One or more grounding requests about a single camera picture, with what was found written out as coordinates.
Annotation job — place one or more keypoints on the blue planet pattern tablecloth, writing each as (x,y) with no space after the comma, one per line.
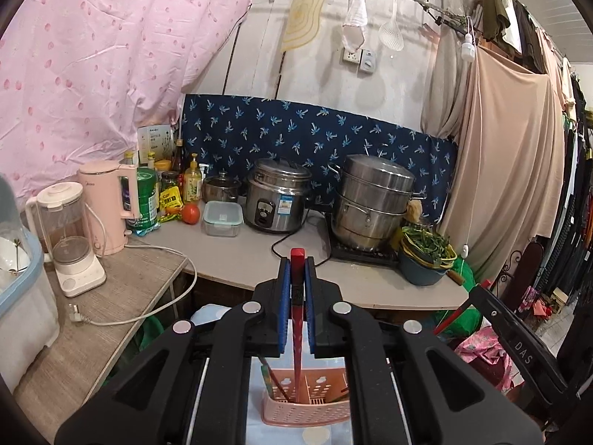
(256,431)

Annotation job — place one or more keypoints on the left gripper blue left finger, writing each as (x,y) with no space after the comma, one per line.
(284,304)

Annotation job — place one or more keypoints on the white blender jug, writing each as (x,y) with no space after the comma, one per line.
(57,214)

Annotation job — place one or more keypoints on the red tomato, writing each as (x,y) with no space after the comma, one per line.
(190,214)

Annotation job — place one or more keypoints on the black induction cooker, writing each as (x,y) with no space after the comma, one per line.
(383,256)

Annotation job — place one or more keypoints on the green tin can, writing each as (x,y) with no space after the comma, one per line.
(148,202)

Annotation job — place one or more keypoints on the pink perforated utensil basket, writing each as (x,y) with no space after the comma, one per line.
(324,399)

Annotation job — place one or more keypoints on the small steel lidded pot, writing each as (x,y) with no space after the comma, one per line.
(220,187)

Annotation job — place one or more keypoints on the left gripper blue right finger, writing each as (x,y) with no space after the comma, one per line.
(309,303)

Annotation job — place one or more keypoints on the green chopstick gold band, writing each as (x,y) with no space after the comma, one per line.
(268,381)

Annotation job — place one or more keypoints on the pink electric kettle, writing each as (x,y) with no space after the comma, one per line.
(110,190)

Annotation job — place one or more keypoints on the yellow snack packet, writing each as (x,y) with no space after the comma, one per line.
(171,201)

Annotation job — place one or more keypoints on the clear food container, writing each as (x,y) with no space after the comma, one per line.
(222,219)

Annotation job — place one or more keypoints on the navy floral cloth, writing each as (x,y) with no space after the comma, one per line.
(230,133)

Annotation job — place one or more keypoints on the blue basin with greens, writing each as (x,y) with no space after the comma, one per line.
(424,255)

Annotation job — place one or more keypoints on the white power cable plug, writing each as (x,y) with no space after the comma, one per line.
(76,316)

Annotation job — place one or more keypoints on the dark red chopstick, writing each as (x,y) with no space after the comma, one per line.
(277,383)

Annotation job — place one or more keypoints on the white dish drainer box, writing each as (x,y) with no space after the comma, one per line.
(28,310)

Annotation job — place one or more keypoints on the large steel steamer pot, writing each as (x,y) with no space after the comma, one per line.
(371,200)

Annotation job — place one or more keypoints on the pink dotted curtain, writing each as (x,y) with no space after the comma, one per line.
(80,77)

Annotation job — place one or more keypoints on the white carton box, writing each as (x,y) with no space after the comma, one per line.
(157,139)

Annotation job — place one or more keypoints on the beige hanging curtain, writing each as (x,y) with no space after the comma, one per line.
(508,176)

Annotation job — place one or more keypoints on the steel rice cooker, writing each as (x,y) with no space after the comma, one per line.
(277,190)

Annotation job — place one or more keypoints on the yellow oil bottle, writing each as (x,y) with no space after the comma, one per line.
(192,181)

